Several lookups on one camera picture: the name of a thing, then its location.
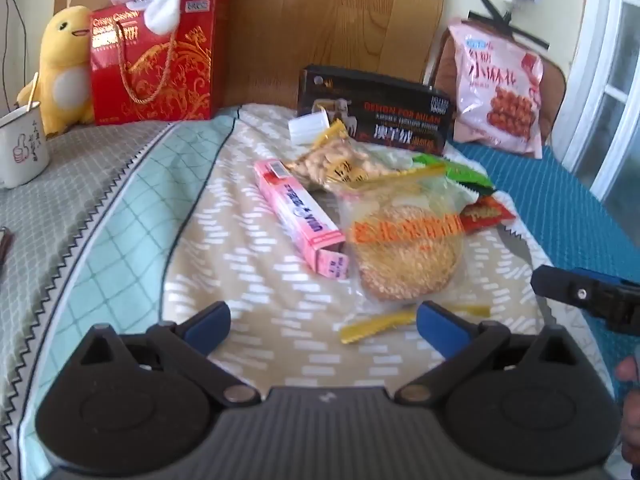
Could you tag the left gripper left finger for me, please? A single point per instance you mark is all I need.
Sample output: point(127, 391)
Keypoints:
point(184, 348)

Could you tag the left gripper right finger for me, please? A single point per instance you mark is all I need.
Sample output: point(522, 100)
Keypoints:
point(466, 348)

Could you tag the sesame cake snack bag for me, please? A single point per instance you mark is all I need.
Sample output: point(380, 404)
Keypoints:
point(404, 237)

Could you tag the red spicy snack packet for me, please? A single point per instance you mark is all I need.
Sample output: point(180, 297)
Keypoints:
point(485, 213)

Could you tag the pink candy box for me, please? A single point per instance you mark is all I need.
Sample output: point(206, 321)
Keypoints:
point(318, 239)

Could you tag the bright green snack pack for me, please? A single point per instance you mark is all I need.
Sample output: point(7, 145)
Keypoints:
point(462, 174)

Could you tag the peanut snack bag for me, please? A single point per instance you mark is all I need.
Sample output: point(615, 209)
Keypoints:
point(335, 157)

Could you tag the white jelly cup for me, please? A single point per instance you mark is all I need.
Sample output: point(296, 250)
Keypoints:
point(305, 129)

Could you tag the person's right hand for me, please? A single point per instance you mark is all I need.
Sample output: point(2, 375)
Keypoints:
point(626, 371)

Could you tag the blue mesh mat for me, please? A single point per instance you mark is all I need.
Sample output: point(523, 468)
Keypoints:
point(573, 230)

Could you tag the patterned bed sheet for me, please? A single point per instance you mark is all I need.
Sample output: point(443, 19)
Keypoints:
point(184, 225)

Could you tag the pink fried twist snack bag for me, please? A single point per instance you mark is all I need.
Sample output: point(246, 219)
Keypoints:
point(497, 92)

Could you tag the white enamel mug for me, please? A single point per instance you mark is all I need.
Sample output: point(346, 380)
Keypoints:
point(24, 153)

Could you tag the black open storage box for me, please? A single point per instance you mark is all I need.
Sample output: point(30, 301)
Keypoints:
point(378, 109)

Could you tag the red biscuit gift box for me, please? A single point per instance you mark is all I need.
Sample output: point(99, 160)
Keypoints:
point(138, 76)

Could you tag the yellow duck plush toy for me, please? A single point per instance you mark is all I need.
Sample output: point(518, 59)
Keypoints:
point(64, 85)

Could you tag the metal spoon in mug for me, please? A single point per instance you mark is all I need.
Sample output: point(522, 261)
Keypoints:
point(32, 91)

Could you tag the wooden headboard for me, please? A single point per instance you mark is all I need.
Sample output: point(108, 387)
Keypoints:
point(269, 42)

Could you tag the white window frame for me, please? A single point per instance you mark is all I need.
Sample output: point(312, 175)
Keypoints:
point(596, 134)

